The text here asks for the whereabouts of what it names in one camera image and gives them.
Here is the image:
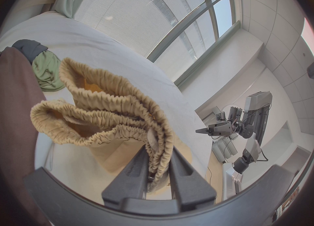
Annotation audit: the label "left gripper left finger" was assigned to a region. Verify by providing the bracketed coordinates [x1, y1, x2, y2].
[101, 143, 150, 207]

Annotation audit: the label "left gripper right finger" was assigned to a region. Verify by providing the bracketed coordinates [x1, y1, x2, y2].
[169, 146, 217, 212]

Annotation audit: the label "tan shorts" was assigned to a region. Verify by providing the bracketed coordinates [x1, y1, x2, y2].
[30, 57, 193, 194]

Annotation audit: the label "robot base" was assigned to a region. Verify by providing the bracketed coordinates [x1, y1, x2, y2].
[211, 138, 244, 197]

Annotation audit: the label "bed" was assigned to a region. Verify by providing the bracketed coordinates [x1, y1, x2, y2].
[0, 0, 214, 207]

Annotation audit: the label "brown shorts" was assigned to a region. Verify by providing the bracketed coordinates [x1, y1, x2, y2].
[0, 47, 53, 223]

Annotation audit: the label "green garment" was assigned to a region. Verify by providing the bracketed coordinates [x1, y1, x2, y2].
[31, 50, 66, 93]

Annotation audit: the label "window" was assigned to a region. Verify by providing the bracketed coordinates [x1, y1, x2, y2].
[74, 0, 242, 86]

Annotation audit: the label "black garment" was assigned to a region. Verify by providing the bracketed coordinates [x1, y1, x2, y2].
[11, 39, 49, 64]

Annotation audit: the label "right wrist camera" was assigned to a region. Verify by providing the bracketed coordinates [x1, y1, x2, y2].
[213, 106, 226, 122]

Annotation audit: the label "black cable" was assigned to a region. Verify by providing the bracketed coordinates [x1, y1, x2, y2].
[255, 144, 269, 163]

